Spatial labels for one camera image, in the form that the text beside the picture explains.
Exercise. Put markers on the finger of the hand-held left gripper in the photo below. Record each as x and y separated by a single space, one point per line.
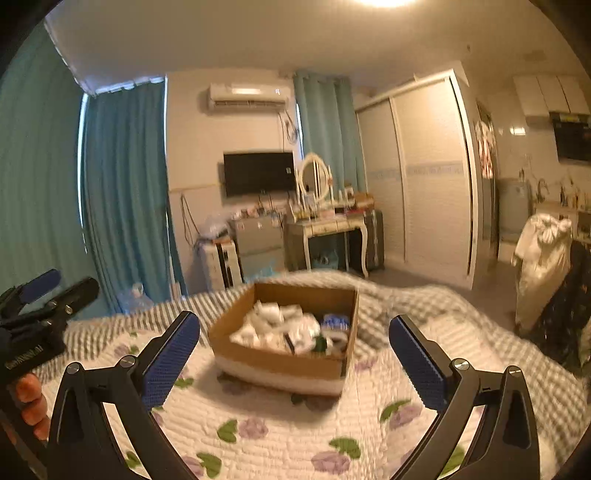
41 282
76 293

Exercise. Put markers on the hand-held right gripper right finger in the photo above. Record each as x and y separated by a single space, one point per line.
418 364

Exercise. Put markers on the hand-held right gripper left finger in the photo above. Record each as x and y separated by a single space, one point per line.
171 364

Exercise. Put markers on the white blue tissue pack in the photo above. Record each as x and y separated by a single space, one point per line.
334 323

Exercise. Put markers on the brown cardboard box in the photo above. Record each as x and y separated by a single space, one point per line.
277 364

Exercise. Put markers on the pile of white soft cloths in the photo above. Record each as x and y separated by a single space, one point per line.
272 327

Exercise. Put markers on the person's left hand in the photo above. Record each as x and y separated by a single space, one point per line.
32 406

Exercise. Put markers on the clear water jug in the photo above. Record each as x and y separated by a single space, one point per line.
136 300

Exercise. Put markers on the white storage unit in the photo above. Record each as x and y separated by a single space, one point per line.
214 267

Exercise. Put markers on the wide teal curtain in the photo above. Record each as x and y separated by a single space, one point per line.
129 194

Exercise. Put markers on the white floral quilted blanket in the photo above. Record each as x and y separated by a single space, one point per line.
277 429

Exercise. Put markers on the clear plastic bag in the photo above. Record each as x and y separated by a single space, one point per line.
214 226

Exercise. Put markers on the silver mini fridge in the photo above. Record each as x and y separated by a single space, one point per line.
256 244

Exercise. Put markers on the white plastic bag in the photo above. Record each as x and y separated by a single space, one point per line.
542 272

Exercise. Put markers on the dark clothes on chair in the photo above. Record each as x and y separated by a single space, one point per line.
568 314

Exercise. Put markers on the white dressing table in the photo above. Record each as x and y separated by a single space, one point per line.
328 226

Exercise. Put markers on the white sliding door wardrobe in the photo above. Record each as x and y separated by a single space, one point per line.
429 184

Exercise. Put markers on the white oval vanity mirror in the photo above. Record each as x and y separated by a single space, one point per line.
315 177

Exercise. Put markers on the narrow teal curtain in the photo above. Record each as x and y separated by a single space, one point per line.
328 129

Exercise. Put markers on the white air conditioner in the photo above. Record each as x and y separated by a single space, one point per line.
249 97

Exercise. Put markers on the black range hood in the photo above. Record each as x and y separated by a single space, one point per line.
572 138

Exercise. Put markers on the ceiling lamp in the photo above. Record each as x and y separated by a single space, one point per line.
392 2

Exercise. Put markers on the black wall television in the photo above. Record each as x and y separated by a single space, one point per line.
258 173

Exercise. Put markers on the white wall cabinets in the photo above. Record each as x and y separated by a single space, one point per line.
549 97

